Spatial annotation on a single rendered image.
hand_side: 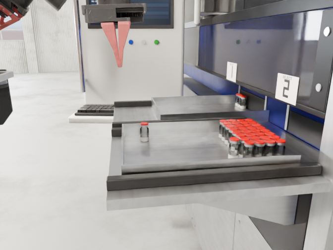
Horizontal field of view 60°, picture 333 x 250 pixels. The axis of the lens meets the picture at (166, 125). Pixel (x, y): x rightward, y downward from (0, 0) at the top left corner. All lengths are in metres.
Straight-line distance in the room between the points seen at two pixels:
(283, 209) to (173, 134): 0.32
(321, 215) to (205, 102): 0.64
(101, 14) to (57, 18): 10.40
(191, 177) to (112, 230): 1.42
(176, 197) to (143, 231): 1.39
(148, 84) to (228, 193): 0.99
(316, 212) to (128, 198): 0.37
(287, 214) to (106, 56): 1.07
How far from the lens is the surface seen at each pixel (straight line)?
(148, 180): 0.51
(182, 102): 1.11
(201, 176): 0.52
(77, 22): 1.42
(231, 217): 1.11
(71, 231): 1.96
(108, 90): 1.47
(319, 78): 0.62
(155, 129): 0.77
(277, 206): 0.69
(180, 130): 0.78
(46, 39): 10.84
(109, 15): 0.49
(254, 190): 0.54
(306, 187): 0.58
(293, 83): 0.68
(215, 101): 1.15
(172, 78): 1.42
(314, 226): 0.68
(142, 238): 1.83
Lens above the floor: 1.13
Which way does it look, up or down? 17 degrees down
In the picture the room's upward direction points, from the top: straight up
